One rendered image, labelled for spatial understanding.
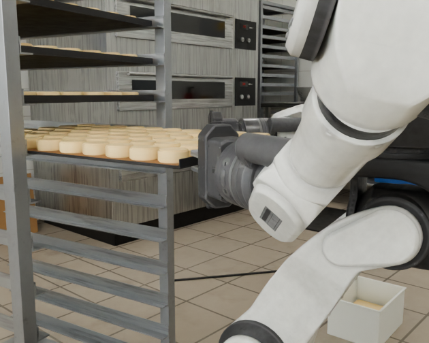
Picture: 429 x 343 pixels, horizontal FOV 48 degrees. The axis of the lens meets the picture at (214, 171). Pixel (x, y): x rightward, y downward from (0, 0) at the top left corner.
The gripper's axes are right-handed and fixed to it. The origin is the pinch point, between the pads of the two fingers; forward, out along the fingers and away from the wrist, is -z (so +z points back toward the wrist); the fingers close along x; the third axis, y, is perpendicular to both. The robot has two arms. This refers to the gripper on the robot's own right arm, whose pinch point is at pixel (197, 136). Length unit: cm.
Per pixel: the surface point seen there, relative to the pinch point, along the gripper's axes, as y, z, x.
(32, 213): -44, -44, -28
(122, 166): -17.2, -17.1, -9.4
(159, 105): -8.6, -8.0, 7.2
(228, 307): -85, 32, -87
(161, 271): -8.0, -8.3, -36.6
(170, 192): -8.3, -5.5, -15.3
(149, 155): 37.4, -15.8, 0.7
